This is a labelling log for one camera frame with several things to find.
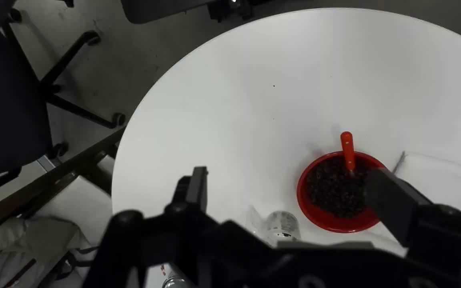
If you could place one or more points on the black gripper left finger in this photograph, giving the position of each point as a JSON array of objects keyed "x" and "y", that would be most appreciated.
[{"x": 198, "y": 185}]

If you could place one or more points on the small metal cup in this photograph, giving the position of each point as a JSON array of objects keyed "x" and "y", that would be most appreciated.
[{"x": 281, "y": 224}]

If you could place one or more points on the red bowl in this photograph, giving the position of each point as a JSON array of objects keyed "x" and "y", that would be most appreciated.
[{"x": 307, "y": 208}]

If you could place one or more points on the grey backpack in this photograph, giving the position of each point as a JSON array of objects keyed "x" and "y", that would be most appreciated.
[{"x": 22, "y": 249}]

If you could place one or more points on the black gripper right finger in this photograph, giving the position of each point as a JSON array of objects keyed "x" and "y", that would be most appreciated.
[{"x": 392, "y": 200}]

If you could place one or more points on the dark brown beans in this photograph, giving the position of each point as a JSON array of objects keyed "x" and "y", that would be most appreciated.
[{"x": 333, "y": 188}]

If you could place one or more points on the black office chair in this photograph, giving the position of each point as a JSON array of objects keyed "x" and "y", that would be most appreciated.
[{"x": 0, "y": 105}]

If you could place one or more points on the brown wooden chair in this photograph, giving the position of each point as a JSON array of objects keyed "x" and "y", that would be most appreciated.
[{"x": 43, "y": 184}]

